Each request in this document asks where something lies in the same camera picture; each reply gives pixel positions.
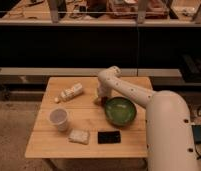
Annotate black rectangular block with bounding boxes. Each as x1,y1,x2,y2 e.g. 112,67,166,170
98,131,121,144

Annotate wooden table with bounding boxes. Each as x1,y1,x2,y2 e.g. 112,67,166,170
25,77,147,159

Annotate white plastic bottle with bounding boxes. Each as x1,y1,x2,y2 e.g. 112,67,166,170
54,83,84,103

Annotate red pepper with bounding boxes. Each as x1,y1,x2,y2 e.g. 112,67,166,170
94,97,107,106

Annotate white sponge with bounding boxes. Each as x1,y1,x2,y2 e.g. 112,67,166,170
68,129,90,145

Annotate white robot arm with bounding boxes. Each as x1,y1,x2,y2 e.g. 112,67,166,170
97,66,199,171

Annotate green bowl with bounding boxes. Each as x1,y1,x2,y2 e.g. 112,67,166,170
104,97,137,127

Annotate black foot pedal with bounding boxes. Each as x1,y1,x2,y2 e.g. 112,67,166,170
192,125,201,144

